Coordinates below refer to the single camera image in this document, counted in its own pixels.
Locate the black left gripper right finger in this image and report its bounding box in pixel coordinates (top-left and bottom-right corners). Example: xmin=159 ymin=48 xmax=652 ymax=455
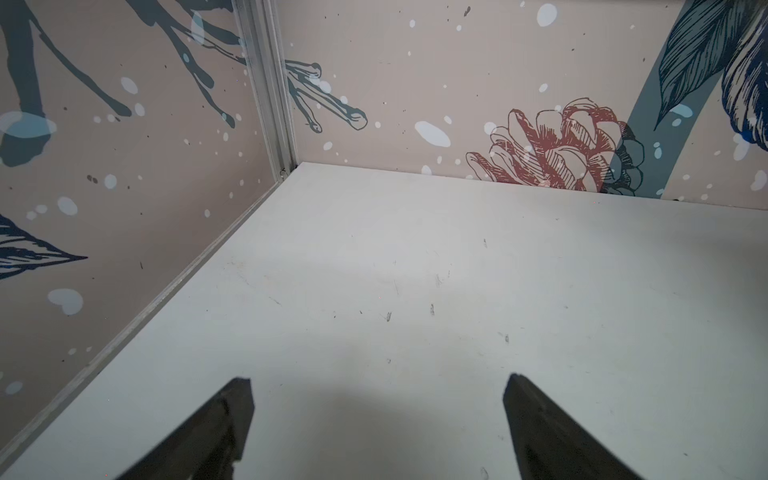
xmin=503 ymin=373 xmax=639 ymax=480

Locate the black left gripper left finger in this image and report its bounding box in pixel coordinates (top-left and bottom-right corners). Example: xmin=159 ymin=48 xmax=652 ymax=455
xmin=119 ymin=377 xmax=255 ymax=480

